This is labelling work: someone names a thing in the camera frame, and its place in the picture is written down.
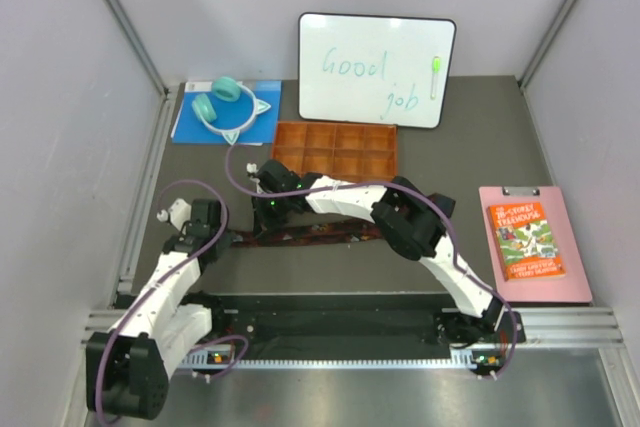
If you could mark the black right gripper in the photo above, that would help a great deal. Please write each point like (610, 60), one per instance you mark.
(262, 220)

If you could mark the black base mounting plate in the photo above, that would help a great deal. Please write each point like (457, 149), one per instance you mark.
(430, 318)

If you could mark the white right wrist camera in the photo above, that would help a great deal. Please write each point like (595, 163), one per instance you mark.
(252, 170)

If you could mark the red patterned necktie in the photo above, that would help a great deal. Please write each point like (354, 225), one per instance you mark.
(342, 232)

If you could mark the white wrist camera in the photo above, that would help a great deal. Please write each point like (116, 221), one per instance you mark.
(252, 170)
(177, 214)

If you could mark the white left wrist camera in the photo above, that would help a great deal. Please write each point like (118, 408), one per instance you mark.
(177, 214)

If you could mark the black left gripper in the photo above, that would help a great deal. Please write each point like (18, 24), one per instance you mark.
(225, 242)

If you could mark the orange treehouse book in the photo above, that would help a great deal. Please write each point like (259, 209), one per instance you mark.
(525, 244)

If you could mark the teal cat-ear headphones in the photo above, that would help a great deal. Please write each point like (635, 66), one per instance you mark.
(231, 111)

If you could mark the orange wooden compartment tray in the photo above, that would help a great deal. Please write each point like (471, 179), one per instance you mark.
(344, 151)

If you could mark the green whiteboard marker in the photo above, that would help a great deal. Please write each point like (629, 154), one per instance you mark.
(436, 67)

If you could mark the blue folder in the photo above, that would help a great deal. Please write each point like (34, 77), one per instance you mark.
(187, 130)

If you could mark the grey slotted cable duct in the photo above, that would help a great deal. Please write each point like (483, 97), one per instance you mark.
(457, 359)

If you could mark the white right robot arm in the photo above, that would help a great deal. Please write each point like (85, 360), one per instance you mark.
(415, 226)

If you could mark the pink clipboard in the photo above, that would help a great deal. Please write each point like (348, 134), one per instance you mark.
(573, 287)

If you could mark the white dry-erase board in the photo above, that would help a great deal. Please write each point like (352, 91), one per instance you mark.
(372, 69)

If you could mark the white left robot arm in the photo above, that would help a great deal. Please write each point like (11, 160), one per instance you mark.
(129, 366)

